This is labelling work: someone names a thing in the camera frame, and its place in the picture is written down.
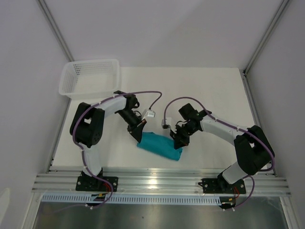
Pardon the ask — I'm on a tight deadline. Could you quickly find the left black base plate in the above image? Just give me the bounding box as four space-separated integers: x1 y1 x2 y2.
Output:
75 176 118 192

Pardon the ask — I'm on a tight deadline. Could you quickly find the left aluminium side rail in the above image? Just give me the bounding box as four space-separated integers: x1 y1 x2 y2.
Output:
46 143 57 173

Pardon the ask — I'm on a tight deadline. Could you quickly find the white perforated plastic basket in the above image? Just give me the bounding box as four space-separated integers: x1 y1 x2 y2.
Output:
59 59 122 100

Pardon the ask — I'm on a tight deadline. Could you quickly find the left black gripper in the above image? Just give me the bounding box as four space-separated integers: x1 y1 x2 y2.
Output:
117 109 147 143

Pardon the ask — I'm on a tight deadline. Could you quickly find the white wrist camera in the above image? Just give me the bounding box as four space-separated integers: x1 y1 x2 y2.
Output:
162 117 172 129
142 109 155 119

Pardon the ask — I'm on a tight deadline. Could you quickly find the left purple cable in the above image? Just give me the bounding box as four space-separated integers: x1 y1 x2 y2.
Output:
72 90 163 210

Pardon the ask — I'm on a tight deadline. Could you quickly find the aluminium side rail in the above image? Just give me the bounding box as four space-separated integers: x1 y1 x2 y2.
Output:
46 143 57 173
242 70 278 177

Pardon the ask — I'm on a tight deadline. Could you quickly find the left aluminium frame post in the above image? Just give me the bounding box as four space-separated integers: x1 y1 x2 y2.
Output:
36 0 75 62

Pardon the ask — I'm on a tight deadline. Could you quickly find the purple cable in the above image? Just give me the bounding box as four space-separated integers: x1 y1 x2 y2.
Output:
72 90 163 210
163 96 277 212

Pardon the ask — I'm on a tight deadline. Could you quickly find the right aluminium side rail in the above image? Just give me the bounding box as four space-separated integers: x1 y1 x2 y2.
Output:
242 70 278 177

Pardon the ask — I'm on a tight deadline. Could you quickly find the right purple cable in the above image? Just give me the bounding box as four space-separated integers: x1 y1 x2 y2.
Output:
163 96 277 212

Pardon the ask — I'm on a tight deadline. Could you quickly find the white slotted cable duct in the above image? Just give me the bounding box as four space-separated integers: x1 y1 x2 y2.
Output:
41 193 221 206

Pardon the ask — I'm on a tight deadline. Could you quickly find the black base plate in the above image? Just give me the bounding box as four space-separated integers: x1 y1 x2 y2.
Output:
198 178 246 194
75 176 118 192

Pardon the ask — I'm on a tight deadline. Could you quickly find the right aluminium frame post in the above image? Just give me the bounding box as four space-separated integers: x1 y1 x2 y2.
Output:
243 0 293 76

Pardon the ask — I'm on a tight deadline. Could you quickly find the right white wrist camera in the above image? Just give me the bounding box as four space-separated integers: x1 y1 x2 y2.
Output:
162 117 172 129

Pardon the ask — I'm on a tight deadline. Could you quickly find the aluminium frame post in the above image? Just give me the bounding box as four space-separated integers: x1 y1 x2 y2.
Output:
243 0 293 76
36 0 75 62

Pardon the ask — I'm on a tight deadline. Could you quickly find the teal t shirt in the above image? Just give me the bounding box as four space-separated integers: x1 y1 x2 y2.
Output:
137 132 183 161

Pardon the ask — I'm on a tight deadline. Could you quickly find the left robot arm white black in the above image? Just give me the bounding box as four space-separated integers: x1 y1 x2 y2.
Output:
70 91 147 191

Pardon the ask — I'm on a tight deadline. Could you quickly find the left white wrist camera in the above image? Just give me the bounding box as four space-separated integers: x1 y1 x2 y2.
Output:
142 109 155 119

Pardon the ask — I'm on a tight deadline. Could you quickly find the aluminium mounting rail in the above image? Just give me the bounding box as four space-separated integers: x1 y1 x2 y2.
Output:
32 167 291 197

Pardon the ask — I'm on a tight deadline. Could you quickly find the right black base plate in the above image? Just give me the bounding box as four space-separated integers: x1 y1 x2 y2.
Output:
198 178 246 194

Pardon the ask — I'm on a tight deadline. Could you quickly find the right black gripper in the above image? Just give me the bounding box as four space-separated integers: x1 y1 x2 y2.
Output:
170 123 198 150

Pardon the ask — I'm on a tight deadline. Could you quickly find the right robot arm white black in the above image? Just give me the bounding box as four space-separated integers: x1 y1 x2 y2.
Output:
170 103 275 193

